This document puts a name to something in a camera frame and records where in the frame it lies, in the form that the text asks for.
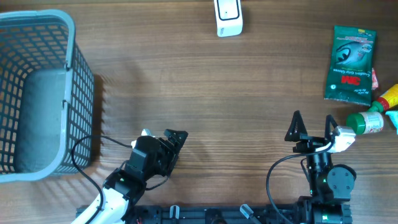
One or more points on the red white small packet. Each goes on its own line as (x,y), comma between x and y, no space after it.
(375,83)

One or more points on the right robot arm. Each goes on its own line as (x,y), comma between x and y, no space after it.
(330,185)

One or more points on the white barcode scanner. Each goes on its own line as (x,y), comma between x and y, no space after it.
(229,17)

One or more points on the mint wet wipes pack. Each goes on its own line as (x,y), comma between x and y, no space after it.
(393,115)

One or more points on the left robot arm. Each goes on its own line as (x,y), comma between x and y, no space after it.
(120,190)

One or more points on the grey plastic shopping basket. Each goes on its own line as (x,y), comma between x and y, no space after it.
(47,96)

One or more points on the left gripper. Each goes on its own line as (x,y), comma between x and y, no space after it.
(178,143)

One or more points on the green 3M gloves package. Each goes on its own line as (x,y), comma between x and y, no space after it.
(349,77)

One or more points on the green lid seasoning jar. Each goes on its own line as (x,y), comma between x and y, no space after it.
(365,122)

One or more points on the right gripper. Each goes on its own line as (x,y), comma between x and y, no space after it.
(310,143)

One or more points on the red chili sauce bottle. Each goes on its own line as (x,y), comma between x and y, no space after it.
(386,101)

